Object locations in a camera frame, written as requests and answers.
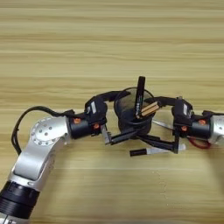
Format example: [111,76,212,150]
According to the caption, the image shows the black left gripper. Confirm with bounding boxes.
[68,90,147,146]

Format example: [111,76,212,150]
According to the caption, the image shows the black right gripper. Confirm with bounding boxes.
[136,95,213,155]

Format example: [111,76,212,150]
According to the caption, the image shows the black mesh pen holder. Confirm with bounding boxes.
[113,86,156,137]

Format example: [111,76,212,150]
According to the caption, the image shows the white marker with black cap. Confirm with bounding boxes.
[129,143,186,158]

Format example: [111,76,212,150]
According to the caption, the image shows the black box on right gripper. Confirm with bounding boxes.
[171,98,194,125]

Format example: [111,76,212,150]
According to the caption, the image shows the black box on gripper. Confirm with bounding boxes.
[84,95,108,123]
[171,98,194,125]

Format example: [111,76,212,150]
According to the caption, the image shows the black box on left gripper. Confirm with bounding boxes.
[84,95,108,123]

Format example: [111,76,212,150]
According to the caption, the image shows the red handled scissors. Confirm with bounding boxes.
[151,119,212,151]

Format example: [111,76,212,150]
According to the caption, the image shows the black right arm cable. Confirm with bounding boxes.
[202,109,224,116]

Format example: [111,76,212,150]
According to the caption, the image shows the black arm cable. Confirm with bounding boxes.
[202,109,224,116]
[10,105,74,156]

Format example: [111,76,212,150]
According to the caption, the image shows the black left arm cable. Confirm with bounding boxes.
[10,105,74,156]

